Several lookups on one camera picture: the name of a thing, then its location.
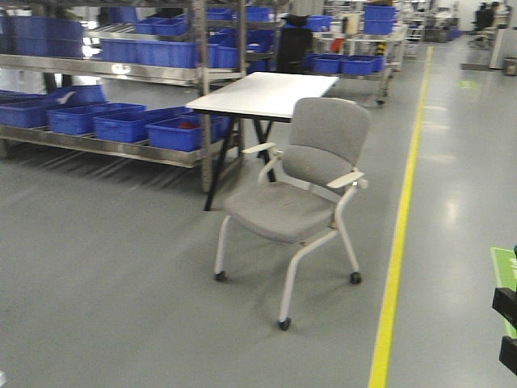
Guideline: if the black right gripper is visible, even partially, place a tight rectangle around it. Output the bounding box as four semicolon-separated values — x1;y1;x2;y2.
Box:
490;286;517;377

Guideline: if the black office chair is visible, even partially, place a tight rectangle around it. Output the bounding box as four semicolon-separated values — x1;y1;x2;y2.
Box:
275;14;313;74

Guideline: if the grey padded chair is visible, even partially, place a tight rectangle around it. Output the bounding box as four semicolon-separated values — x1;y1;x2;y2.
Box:
214;97;371;331

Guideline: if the blue bin with red item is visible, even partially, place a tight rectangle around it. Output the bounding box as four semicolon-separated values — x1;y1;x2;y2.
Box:
144;115;227;153

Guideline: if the white folding table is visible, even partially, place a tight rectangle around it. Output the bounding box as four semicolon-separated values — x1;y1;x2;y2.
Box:
187;72;338;211

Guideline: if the blue bin on lower shelf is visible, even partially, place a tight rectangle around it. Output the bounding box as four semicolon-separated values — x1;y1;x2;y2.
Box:
93;106;191;143

